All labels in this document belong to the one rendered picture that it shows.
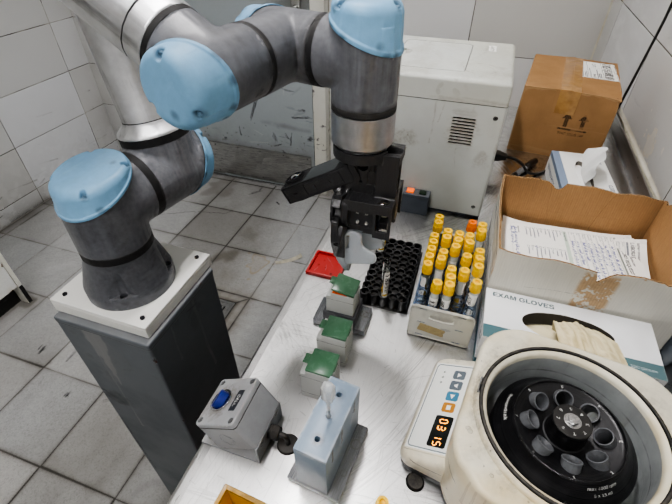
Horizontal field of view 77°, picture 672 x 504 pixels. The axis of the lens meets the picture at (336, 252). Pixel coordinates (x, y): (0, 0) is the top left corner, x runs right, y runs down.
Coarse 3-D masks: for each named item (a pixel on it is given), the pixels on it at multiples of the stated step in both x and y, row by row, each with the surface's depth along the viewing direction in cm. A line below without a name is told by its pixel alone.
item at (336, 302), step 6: (330, 288) 69; (330, 294) 68; (336, 294) 67; (342, 294) 67; (330, 300) 68; (336, 300) 68; (342, 300) 67; (348, 300) 67; (354, 300) 68; (330, 306) 69; (336, 306) 69; (342, 306) 68; (348, 306) 68; (354, 306) 69; (342, 312) 69; (348, 312) 69; (354, 312) 70
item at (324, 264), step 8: (320, 256) 85; (328, 256) 85; (312, 264) 84; (320, 264) 84; (328, 264) 84; (336, 264) 84; (312, 272) 81; (320, 272) 82; (328, 272) 82; (336, 272) 82
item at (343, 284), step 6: (342, 276) 69; (348, 276) 69; (330, 282) 67; (336, 282) 68; (342, 282) 68; (348, 282) 68; (354, 282) 68; (336, 288) 67; (342, 288) 67; (348, 288) 67; (354, 288) 67; (348, 294) 66; (354, 294) 67
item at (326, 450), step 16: (336, 384) 52; (352, 384) 52; (320, 400) 51; (336, 400) 51; (352, 400) 51; (320, 416) 49; (336, 416) 49; (352, 416) 52; (304, 432) 48; (320, 432) 48; (336, 432) 48; (352, 432) 56; (304, 448) 46; (320, 448) 46; (336, 448) 48; (352, 448) 55; (304, 464) 48; (320, 464) 46; (336, 464) 51; (352, 464) 54; (304, 480) 51; (320, 480) 49; (336, 480) 52; (336, 496) 51
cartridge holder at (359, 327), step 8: (320, 304) 74; (360, 304) 71; (320, 312) 73; (328, 312) 70; (336, 312) 70; (360, 312) 73; (368, 312) 73; (320, 320) 71; (352, 320) 69; (360, 320) 71; (368, 320) 72; (360, 328) 70
